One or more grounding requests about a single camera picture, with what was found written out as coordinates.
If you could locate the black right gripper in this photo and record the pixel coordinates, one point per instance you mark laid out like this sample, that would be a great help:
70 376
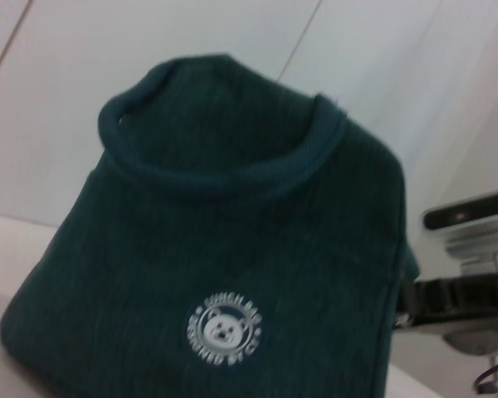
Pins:
469 336

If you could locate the teal fabric lunch bag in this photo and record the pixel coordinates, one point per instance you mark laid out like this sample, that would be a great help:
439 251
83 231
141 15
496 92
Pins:
191 248

